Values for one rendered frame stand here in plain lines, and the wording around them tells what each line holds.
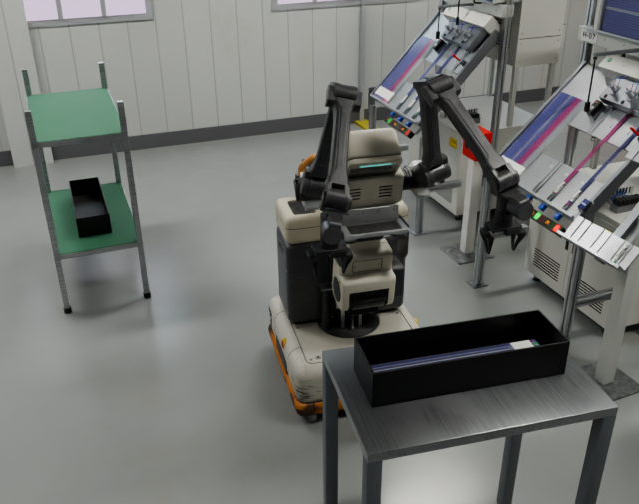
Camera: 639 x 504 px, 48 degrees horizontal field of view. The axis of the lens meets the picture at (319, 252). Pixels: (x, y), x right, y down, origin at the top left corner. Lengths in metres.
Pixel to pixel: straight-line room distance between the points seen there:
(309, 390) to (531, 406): 1.20
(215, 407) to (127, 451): 0.42
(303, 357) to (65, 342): 1.34
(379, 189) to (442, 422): 1.06
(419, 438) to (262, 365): 1.68
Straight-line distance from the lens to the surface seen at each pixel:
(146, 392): 3.40
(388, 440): 1.88
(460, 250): 4.49
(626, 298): 3.31
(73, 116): 4.03
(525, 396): 2.07
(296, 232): 2.98
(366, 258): 2.81
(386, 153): 2.60
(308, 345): 3.10
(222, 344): 3.63
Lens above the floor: 2.07
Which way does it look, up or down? 28 degrees down
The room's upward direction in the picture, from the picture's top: 1 degrees counter-clockwise
